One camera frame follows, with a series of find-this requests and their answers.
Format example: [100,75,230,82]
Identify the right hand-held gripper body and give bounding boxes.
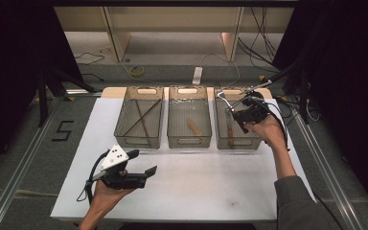
[233,80,273,126]

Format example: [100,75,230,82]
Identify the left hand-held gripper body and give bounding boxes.
[90,144,149,191]

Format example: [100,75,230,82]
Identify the grey translucent plastic bin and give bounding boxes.
[167,85,213,150]
[113,85,165,150]
[214,86,265,150]

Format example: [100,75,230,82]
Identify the wooden-handled metal fork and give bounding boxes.
[218,91,250,135]

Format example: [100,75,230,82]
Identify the wooden-handled knives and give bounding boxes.
[225,107,237,149]

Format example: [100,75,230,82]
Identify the dark brown chopstick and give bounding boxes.
[135,100,150,139]
[123,99,162,138]

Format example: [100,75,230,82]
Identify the light wooden spoon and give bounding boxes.
[187,118,203,137]

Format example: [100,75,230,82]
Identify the person's right hand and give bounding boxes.
[244,114,288,151]

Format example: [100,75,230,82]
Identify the person's left hand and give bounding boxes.
[90,180,136,216]

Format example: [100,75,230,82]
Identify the black metal stand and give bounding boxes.
[36,65,98,127]
[257,58,311,125]

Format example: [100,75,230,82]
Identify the white power strip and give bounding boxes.
[192,66,204,86]

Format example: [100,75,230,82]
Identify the yellow tape roll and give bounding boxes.
[129,65,146,78]

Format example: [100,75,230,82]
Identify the black curtain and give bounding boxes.
[0,0,84,180]
[271,0,368,221]

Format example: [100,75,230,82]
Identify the beige shelf unit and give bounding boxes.
[54,6,295,63]

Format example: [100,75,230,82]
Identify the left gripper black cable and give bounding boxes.
[76,149,111,205]

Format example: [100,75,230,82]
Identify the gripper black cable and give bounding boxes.
[251,96,291,151]
[76,149,111,205]

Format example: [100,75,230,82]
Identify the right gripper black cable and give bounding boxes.
[251,96,291,151]

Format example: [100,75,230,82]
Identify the white power strip cable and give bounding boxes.
[200,52,242,87]

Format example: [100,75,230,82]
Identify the bundle of black cables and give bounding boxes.
[237,6,280,74]

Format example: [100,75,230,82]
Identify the thin white floor cable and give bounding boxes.
[118,59,166,88]

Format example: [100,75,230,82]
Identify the aluminium floor rail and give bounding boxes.
[0,95,60,230]
[292,111,365,230]

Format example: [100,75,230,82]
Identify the thin black floor cable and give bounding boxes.
[74,52,106,66]

